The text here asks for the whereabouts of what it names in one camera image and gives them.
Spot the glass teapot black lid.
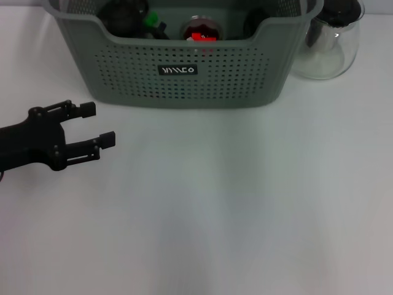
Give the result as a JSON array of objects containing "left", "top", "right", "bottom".
[{"left": 290, "top": 0, "right": 365, "bottom": 81}]

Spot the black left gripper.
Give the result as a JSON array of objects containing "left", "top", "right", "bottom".
[{"left": 0, "top": 100, "right": 117, "bottom": 172}]

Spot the green rectangular building brick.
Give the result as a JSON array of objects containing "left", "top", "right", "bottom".
[{"left": 142, "top": 11, "right": 162, "bottom": 28}]

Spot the grey perforated storage basket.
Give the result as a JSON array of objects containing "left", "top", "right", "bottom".
[{"left": 44, "top": 0, "right": 325, "bottom": 111}]

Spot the black round teapot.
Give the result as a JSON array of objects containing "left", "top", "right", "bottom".
[{"left": 98, "top": 0, "right": 150, "bottom": 38}]

